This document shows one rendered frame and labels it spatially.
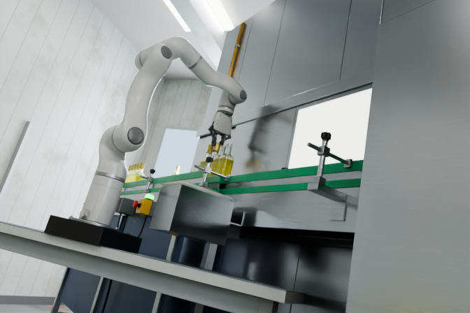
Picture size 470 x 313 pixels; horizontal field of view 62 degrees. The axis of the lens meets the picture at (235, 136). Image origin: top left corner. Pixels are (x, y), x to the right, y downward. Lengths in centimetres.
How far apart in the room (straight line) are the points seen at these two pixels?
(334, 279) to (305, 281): 13
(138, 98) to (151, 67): 14
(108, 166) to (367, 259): 107
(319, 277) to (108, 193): 83
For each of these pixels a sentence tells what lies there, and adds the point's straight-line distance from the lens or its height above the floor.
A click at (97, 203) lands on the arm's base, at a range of 158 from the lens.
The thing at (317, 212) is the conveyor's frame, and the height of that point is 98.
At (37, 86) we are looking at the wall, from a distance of 447.
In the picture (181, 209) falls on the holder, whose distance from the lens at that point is 133.
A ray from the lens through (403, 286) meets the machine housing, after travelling 79.
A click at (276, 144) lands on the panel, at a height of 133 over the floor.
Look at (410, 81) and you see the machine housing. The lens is 92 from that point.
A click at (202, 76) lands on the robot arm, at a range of 193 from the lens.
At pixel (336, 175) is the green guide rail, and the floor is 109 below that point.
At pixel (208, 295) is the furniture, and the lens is 130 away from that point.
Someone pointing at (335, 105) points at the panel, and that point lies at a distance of 158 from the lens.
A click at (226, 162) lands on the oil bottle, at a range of 179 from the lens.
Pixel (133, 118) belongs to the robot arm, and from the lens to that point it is 162.
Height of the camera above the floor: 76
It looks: 19 degrees up
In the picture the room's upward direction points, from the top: 13 degrees clockwise
